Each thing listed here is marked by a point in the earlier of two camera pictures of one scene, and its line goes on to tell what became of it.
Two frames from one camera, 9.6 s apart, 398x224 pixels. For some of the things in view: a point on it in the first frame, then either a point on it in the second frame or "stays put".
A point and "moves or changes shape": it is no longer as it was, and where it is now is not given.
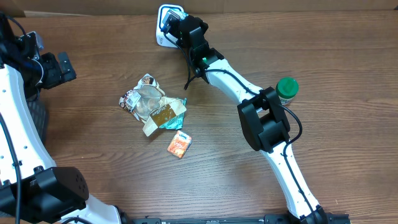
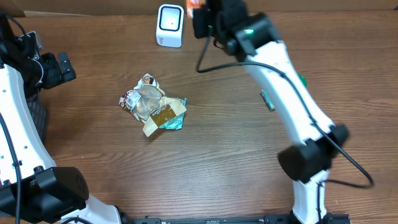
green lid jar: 286,88 moves or changes shape
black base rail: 270,219 stays put
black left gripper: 57,76 stays put
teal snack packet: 170,114 stays put
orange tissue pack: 180,144 → 191,4
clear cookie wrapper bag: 143,99 stays put
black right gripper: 204,27 → 198,19
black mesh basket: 40,111 stays put
